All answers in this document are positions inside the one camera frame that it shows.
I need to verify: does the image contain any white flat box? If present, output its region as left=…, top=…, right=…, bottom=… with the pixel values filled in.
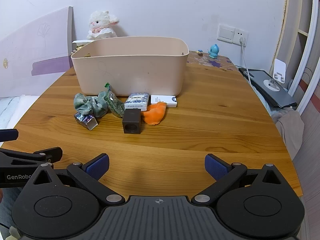
left=150, top=94, right=179, bottom=108

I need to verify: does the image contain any grey cloth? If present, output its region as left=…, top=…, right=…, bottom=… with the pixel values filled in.
left=274, top=109, right=305, bottom=161

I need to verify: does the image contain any white plush lamb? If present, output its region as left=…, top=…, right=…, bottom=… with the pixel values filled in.
left=86, top=10, right=120, bottom=40

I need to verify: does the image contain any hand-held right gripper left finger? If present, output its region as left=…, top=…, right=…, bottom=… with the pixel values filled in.
left=24, top=153, right=126, bottom=207

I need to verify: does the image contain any green snack packet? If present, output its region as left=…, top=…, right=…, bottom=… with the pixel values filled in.
left=103, top=82, right=125, bottom=118

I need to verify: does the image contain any green scrunchie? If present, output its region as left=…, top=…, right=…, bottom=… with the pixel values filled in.
left=73, top=91, right=109, bottom=119

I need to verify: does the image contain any blue figurine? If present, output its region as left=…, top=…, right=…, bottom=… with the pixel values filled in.
left=208, top=44, right=220, bottom=59

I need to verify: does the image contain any white cable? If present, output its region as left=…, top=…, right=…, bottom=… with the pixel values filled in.
left=241, top=45, right=253, bottom=86

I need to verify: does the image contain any pink purple headboard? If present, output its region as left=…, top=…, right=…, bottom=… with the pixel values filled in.
left=0, top=6, right=74, bottom=99

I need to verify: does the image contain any white phone stand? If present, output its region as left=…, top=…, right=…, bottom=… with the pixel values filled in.
left=263, top=58, right=287, bottom=92

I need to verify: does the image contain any dark brown cube box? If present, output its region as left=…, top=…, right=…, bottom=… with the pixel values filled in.
left=122, top=108, right=142, bottom=134

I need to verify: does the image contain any white wall switch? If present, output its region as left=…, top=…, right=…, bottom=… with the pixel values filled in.
left=217, top=23, right=236, bottom=42

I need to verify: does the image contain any white bookshelf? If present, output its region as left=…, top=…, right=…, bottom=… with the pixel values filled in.
left=274, top=0, right=320, bottom=107

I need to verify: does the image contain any small purple box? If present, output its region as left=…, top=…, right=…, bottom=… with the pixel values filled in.
left=73, top=112, right=98, bottom=131

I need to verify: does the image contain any white bed sheet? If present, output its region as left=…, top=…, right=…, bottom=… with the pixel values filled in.
left=0, top=95, right=42, bottom=131

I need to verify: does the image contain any orange plush toy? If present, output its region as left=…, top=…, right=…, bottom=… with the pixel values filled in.
left=141, top=101, right=168, bottom=126

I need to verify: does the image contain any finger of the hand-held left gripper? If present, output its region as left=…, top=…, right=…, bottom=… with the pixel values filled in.
left=0, top=129, right=19, bottom=142
left=0, top=147, right=63, bottom=167

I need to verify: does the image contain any white wall socket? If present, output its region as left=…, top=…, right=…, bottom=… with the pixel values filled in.
left=233, top=27, right=249, bottom=47

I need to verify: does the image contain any person's jeans leg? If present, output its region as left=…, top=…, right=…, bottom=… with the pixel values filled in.
left=0, top=187, right=23, bottom=231

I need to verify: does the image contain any beige plastic storage bin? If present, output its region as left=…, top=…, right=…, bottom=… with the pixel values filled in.
left=71, top=36, right=189, bottom=97

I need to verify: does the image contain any patterned table mat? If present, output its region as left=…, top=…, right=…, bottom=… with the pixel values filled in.
left=186, top=50, right=233, bottom=68

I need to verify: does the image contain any blue white tissue packet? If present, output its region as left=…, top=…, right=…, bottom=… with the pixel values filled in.
left=124, top=93, right=150, bottom=112

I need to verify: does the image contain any dark grey laptop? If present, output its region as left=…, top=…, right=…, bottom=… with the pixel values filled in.
left=238, top=67, right=298, bottom=108

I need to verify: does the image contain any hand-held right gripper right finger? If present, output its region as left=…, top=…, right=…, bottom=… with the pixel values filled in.
left=191, top=154, right=293, bottom=206

